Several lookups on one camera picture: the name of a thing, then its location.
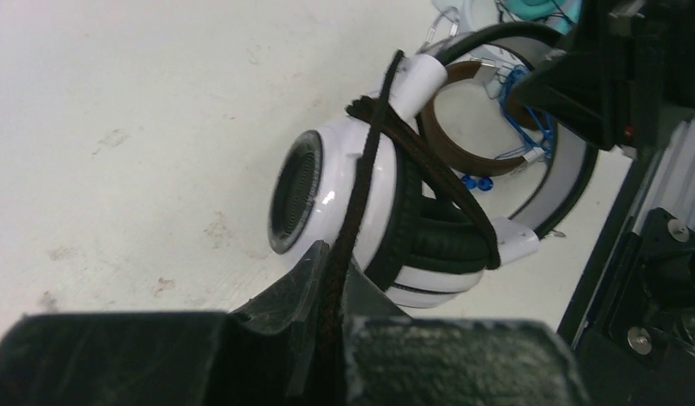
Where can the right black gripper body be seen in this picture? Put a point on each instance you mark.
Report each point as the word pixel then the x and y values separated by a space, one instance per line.
pixel 624 75

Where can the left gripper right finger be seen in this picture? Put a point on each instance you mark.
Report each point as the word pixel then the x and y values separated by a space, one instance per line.
pixel 390 358

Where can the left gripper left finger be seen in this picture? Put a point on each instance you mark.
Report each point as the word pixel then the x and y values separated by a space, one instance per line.
pixel 260 354

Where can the teal cat-ear headphones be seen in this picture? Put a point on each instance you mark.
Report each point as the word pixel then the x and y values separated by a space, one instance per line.
pixel 467 15

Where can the black and white headphones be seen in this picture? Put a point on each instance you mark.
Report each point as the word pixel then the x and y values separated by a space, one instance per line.
pixel 370 187

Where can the brown headphones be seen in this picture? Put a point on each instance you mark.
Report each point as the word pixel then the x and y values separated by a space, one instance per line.
pixel 455 156

